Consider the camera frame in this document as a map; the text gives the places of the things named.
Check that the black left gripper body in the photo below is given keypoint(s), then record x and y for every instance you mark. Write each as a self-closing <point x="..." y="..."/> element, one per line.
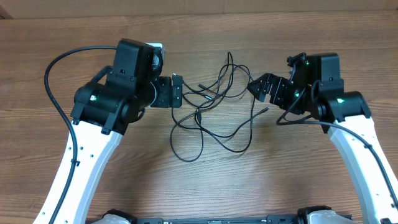
<point x="163" y="99"/>

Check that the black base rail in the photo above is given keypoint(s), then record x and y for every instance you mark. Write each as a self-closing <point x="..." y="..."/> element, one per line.
<point x="314" y="214"/>

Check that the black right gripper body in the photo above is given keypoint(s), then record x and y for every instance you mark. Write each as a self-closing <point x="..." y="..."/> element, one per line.
<point x="286" y="94"/>

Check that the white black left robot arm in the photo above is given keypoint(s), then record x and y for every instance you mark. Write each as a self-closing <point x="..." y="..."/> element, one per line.
<point x="115" y="97"/>

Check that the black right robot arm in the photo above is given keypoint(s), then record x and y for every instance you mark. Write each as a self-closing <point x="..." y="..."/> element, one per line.
<point x="315" y="86"/>

